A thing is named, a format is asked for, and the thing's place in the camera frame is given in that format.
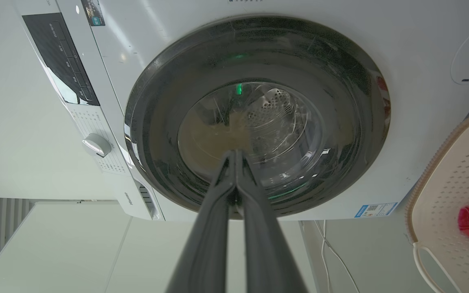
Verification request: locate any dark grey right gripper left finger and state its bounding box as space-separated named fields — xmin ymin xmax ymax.
xmin=165 ymin=150 xmax=236 ymax=293

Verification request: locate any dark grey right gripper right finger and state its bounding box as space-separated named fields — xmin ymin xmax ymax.
xmin=235 ymin=149 xmax=309 ymax=293

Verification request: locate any cream perforated laundry basket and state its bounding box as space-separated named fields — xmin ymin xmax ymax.
xmin=405 ymin=112 xmax=469 ymax=293

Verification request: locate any blue energy label sticker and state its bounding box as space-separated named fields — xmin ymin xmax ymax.
xmin=354 ymin=202 xmax=398 ymax=219

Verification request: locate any silver washer control knob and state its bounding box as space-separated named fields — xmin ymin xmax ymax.
xmin=82 ymin=133 xmax=112 ymax=158

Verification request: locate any round dark glass washer door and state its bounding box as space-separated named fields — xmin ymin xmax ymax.
xmin=124 ymin=15 xmax=391 ymax=217

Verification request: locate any white front-loading washing machine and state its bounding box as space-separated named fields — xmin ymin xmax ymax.
xmin=13 ymin=0 xmax=469 ymax=222

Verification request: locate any dark product sticker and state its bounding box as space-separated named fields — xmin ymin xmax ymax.
xmin=81 ymin=0 xmax=106 ymax=27

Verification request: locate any white power cable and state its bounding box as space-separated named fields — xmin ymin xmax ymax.
xmin=314 ymin=220 xmax=360 ymax=293

